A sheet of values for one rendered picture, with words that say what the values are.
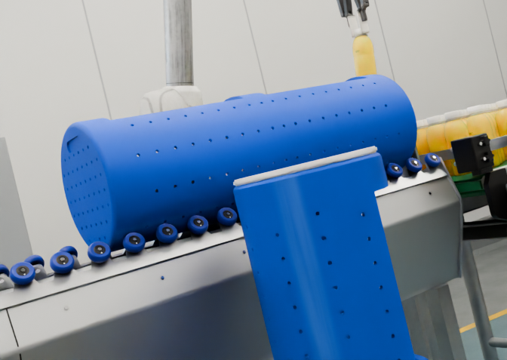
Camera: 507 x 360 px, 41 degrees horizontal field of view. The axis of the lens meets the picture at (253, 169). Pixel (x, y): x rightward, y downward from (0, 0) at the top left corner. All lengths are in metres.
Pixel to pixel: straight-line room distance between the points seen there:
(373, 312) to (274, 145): 0.52
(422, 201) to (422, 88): 3.92
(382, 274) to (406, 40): 4.62
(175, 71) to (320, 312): 1.43
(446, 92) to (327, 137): 4.27
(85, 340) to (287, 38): 4.02
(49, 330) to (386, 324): 0.60
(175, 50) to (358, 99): 0.89
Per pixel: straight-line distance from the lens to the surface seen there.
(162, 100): 2.23
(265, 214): 1.18
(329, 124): 1.66
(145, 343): 1.40
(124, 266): 1.38
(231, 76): 4.85
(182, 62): 2.44
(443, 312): 1.93
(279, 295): 1.21
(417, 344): 2.07
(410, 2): 5.87
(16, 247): 3.05
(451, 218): 1.92
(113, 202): 1.36
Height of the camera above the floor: 1.04
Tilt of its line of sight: level
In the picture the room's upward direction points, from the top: 14 degrees counter-clockwise
